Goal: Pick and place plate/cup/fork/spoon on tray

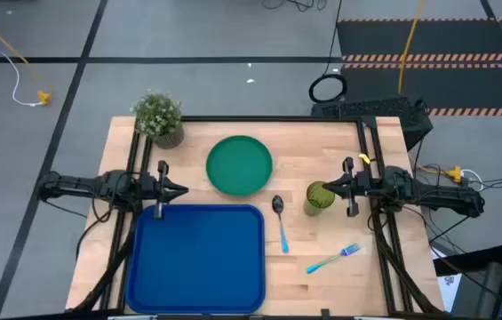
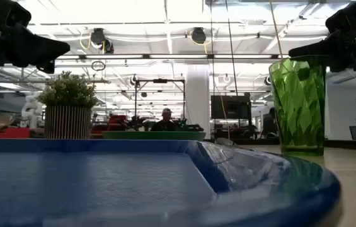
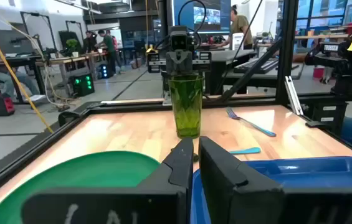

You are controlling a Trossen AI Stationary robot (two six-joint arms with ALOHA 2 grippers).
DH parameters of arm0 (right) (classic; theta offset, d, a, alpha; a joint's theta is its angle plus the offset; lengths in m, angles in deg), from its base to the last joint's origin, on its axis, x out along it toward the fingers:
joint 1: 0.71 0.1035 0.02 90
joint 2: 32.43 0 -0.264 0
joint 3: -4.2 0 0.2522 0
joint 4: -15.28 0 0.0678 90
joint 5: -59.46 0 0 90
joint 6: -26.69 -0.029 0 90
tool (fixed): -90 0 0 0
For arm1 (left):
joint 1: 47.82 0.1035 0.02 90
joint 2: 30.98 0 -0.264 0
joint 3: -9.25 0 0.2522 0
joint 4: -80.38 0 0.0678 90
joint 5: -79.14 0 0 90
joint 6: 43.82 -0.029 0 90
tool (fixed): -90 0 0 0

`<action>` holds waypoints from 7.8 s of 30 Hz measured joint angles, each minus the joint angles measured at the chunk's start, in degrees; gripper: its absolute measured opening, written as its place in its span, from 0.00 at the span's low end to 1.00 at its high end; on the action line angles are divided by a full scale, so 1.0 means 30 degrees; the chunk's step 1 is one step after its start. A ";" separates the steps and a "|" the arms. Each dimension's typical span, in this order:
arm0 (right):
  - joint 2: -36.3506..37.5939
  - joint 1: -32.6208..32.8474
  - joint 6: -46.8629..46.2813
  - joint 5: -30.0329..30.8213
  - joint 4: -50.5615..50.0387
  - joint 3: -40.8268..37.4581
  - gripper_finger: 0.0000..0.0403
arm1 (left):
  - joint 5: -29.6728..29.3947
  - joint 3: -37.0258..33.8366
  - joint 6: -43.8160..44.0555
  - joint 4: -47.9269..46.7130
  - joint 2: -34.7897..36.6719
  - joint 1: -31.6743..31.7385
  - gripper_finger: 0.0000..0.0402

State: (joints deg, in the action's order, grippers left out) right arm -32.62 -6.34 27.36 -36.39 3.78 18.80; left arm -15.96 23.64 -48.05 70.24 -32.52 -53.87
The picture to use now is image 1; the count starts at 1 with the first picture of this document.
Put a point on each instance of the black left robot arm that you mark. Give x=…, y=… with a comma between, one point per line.
x=77, y=184

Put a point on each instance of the green plastic plate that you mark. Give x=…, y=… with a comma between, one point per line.
x=239, y=165

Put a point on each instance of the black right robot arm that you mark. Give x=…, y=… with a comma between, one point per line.
x=446, y=197

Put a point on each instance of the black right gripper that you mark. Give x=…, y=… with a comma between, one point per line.
x=366, y=186

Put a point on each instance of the black camera bracket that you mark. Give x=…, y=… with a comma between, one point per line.
x=325, y=314

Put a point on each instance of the black hazard-striped floor mat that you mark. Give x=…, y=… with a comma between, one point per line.
x=455, y=40

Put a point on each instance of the black mesh computer case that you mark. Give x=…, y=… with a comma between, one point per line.
x=375, y=106

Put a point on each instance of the yellow tag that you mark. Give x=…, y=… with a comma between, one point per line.
x=364, y=158

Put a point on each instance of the green transparent cup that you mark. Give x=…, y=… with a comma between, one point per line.
x=317, y=201

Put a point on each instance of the white paper sheet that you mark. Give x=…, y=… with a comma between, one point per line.
x=448, y=284

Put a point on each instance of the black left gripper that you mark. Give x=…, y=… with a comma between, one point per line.
x=150, y=189

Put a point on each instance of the blue plastic tray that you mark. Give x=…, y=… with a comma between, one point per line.
x=197, y=262

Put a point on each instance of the small potted green plant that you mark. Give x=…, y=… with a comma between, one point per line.
x=157, y=115

